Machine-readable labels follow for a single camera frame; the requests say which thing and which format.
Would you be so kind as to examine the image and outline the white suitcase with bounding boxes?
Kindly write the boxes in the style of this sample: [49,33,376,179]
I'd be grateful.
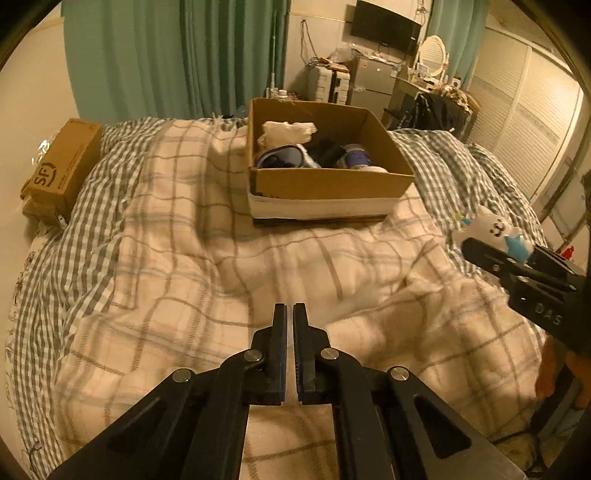
[305,65,351,105]

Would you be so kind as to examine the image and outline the white bear toy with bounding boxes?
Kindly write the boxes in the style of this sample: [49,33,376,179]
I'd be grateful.
[452,206,534,263]

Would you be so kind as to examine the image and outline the green curtain right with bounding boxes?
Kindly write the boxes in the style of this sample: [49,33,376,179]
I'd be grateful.
[427,0,490,88]

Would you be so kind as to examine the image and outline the black wall television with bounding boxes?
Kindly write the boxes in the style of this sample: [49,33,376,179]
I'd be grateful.
[349,1,422,55]

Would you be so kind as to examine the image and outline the cream lace underwear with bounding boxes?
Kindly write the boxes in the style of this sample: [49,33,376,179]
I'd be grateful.
[257,121,318,151]

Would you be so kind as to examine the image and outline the black sunglasses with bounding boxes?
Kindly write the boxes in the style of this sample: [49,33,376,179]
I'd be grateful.
[307,140,346,168]

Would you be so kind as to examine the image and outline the large water bottle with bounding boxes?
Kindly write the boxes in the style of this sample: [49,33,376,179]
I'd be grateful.
[271,89,288,99]

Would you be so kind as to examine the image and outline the white sock blue cuff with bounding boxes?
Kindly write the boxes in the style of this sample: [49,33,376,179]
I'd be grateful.
[254,144,321,169]

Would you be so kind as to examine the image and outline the green curtain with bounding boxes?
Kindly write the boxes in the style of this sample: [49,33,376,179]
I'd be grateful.
[427,0,490,88]
[61,1,290,123]

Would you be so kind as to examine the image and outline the blue tissue pack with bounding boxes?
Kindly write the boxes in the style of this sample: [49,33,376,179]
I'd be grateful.
[337,144,372,169]

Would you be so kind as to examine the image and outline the white oval mirror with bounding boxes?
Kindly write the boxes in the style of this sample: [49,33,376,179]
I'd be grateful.
[416,35,448,77]

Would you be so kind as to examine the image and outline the beige plaid blanket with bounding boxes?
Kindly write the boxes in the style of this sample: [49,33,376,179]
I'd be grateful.
[52,120,542,457]

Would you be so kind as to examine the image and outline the person's right hand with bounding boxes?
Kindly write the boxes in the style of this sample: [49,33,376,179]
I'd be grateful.
[534,338,591,411]

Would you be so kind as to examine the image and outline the silver mini fridge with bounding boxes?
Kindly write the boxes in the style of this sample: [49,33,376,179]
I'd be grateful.
[348,57,398,119]

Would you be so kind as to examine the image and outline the white louvered wardrobe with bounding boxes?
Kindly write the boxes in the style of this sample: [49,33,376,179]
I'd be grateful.
[468,27,583,201]

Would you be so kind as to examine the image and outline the dressing table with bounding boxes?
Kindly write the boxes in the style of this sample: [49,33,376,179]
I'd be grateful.
[389,78,429,118]

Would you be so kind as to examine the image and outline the chair with black clothes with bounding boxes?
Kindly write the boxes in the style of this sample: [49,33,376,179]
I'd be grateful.
[384,92,477,142]

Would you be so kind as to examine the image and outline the open cardboard box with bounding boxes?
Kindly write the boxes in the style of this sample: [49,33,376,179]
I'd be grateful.
[247,98,415,221]

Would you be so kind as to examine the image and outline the closed SF cardboard box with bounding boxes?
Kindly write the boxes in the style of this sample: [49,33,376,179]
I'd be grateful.
[20,118,103,226]

